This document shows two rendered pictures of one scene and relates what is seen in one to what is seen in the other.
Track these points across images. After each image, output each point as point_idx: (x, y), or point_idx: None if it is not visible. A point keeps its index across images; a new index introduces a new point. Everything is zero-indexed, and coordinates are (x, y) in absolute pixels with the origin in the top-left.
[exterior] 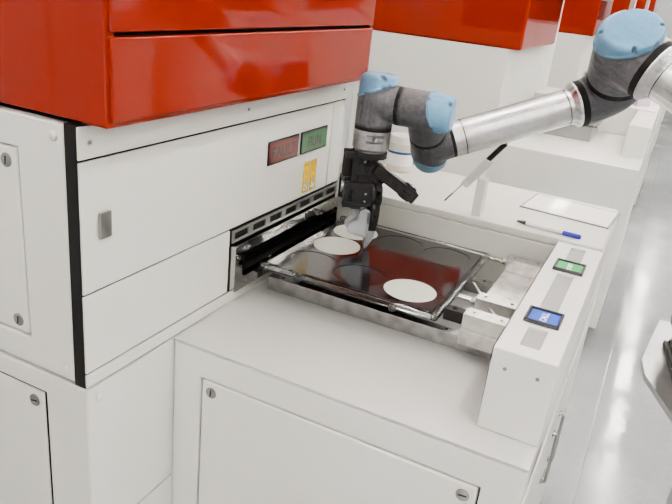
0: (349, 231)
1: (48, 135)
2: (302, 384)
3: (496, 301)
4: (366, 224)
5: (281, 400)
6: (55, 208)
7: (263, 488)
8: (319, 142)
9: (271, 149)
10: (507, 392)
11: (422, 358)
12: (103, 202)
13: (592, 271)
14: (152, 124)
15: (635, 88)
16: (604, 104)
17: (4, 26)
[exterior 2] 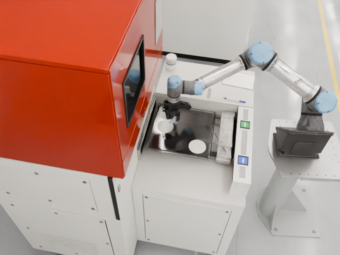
0: (169, 123)
1: (101, 179)
2: (177, 195)
3: (224, 144)
4: (175, 120)
5: (170, 198)
6: (105, 191)
7: (166, 213)
8: None
9: None
10: (237, 188)
11: (206, 169)
12: (118, 184)
13: (252, 123)
14: None
15: (263, 71)
16: (252, 66)
17: (80, 158)
